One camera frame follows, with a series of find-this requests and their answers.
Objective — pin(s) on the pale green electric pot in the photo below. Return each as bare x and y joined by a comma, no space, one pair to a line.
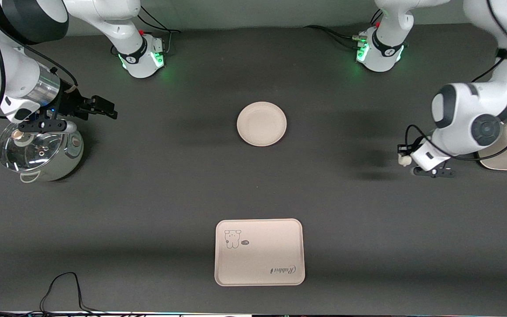
71,152

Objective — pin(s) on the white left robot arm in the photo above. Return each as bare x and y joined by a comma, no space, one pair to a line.
460,110

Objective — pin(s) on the round beige plate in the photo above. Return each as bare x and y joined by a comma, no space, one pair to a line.
261,123

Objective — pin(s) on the small white bun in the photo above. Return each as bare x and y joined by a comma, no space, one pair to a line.
405,160

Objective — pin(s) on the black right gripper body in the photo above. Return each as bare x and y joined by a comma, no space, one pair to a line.
69,105

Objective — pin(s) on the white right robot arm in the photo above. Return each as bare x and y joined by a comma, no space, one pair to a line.
16,66

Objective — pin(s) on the glass pot lid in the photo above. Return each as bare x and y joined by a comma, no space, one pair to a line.
29,149

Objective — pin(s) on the beige tray with bear print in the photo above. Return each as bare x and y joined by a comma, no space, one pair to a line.
259,252

